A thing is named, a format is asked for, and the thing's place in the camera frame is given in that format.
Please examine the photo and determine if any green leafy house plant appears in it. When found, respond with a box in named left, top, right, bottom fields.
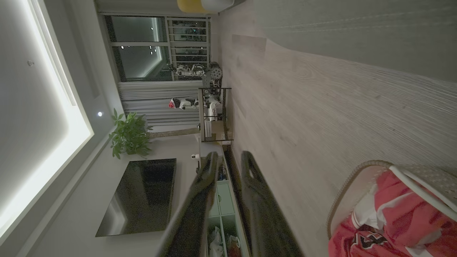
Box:
left=109, top=109, right=200, bottom=160

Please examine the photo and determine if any white device under table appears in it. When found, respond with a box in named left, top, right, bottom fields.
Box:
left=205, top=94, right=222, bottom=121

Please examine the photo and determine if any white robot with red head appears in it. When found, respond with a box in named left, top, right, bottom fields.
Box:
left=169, top=97, right=199, bottom=110

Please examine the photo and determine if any white cloth in cabinet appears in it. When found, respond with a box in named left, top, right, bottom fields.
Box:
left=209, top=226, right=224, bottom=257

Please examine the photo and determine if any red jersey garment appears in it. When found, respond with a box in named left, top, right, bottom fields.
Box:
left=328, top=171, right=457, bottom=257

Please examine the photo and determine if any black flat television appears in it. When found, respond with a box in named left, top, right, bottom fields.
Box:
left=95, top=158, right=177, bottom=237

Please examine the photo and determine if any large glass window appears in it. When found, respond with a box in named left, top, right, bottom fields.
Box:
left=100, top=14, right=172, bottom=82

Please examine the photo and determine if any white humanoid robot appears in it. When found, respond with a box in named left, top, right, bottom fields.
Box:
left=167, top=63, right=207, bottom=77

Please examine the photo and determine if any white balcony railing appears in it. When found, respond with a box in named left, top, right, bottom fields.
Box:
left=166, top=17, right=211, bottom=81

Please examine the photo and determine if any small grey sofa seat cushion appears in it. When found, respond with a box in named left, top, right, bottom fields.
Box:
left=201, top=0, right=235, bottom=12

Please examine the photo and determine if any black metal frame table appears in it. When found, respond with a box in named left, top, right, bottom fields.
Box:
left=198, top=87, right=233, bottom=144

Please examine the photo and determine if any grey floor rug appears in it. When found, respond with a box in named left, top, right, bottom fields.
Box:
left=250, top=0, right=457, bottom=84

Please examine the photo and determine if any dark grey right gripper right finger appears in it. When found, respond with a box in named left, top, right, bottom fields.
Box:
left=241, top=151, right=304, bottom=257

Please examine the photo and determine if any red item in cabinet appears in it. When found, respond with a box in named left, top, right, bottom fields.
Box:
left=227, top=235, right=242, bottom=257

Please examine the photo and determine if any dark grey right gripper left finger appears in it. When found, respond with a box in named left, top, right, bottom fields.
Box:
left=157, top=152, right=219, bottom=257

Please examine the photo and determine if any light grey pleated curtain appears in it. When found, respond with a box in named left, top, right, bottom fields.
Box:
left=119, top=81, right=201, bottom=133

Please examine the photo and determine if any white woven laundry basket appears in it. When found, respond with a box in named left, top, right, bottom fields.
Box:
left=326, top=160, right=457, bottom=257

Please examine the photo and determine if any small yellow sofa back cushion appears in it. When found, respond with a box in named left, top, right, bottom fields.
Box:
left=177, top=0, right=212, bottom=14

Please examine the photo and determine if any white open shelf cabinet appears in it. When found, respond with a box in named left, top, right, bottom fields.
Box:
left=198, top=134, right=251, bottom=257

